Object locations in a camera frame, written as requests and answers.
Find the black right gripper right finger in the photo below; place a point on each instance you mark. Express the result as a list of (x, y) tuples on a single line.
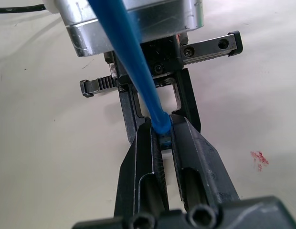
[(198, 162)]

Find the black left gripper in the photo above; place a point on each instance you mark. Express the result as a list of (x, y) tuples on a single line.
[(162, 55)]

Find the blue plastic rod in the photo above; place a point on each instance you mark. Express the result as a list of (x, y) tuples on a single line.
[(133, 59)]

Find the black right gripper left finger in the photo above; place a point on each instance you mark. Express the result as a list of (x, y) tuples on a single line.
[(138, 167)]

